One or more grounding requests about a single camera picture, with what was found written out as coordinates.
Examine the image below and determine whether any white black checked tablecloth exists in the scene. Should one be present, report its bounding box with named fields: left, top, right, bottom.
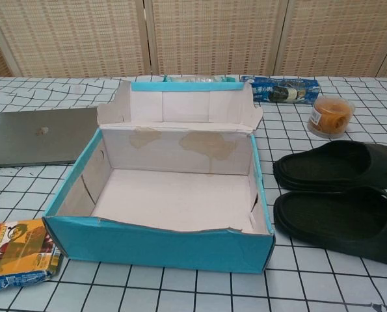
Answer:
left=0, top=76, right=387, bottom=312

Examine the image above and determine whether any bamboo folding screen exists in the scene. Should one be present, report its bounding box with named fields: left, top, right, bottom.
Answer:
left=0, top=0, right=387, bottom=79

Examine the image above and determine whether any yellow orange snack pack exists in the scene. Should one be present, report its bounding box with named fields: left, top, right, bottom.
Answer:
left=0, top=218, right=64, bottom=291

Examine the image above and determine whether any teal cardboard shoe box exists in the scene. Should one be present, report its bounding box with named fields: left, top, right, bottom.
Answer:
left=42, top=79, right=275, bottom=270

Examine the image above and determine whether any blue cookie package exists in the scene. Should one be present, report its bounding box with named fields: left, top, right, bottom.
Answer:
left=239, top=75, right=321, bottom=107

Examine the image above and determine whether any grey closed laptop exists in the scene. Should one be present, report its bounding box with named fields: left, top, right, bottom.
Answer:
left=0, top=107, right=100, bottom=169

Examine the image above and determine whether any black rubber slipper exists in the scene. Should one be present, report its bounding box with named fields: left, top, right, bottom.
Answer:
left=272, top=140, right=387, bottom=190
left=273, top=187, right=387, bottom=268

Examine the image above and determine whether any clear tub of rubber bands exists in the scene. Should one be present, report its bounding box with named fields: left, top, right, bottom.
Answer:
left=306, top=95, right=356, bottom=140

